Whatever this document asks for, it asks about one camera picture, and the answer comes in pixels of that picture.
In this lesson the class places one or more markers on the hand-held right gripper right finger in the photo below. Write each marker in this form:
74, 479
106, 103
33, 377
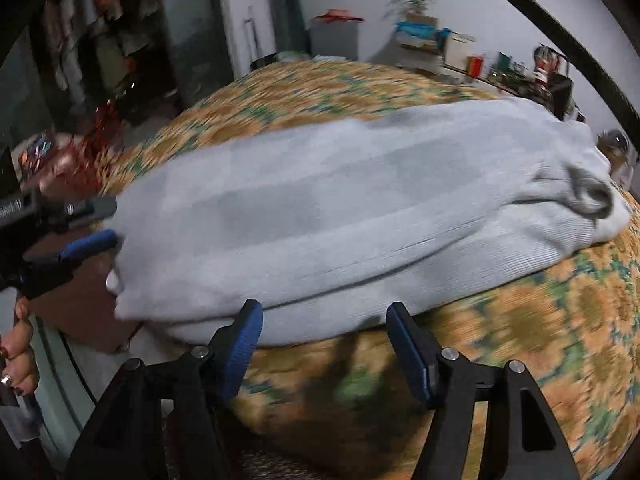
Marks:
410, 355

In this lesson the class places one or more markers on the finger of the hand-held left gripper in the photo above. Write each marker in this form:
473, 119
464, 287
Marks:
85, 210
92, 244

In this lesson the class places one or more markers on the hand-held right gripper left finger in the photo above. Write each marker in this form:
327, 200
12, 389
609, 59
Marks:
242, 355

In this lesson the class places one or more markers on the grey knit sweater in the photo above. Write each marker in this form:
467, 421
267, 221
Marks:
350, 200

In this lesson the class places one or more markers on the hanging clothes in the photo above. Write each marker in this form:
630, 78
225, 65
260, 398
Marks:
100, 25

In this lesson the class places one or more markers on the person's left hand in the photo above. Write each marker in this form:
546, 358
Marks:
20, 355

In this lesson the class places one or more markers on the red patterned cloth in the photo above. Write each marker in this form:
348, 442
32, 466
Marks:
95, 145

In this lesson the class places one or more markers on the sunflower print blanket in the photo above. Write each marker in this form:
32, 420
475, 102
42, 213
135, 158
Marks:
525, 320

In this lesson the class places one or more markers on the black dustpan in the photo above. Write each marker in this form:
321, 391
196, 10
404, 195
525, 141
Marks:
262, 60

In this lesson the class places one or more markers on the electric fan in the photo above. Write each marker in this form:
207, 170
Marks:
616, 142

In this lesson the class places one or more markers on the grey cabinet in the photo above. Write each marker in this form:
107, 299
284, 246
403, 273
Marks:
334, 40

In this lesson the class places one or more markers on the cardboard box stack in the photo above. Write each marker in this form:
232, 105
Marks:
430, 47

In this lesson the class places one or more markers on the potted plant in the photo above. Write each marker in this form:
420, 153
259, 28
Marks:
412, 2

